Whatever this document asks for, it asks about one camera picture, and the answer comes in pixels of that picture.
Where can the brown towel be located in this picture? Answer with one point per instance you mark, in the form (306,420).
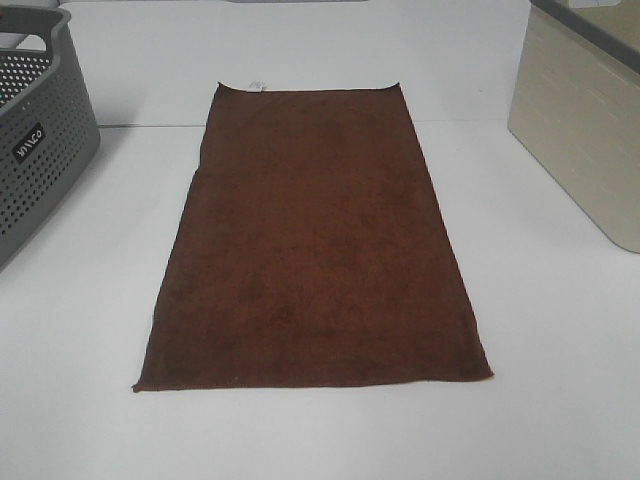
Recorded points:
(311,252)

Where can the beige storage box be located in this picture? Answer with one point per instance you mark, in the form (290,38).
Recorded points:
(575,107)

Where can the grey perforated plastic basket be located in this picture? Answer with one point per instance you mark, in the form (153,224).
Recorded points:
(49,132)

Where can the white towel care label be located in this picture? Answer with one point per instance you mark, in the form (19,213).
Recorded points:
(256,86)

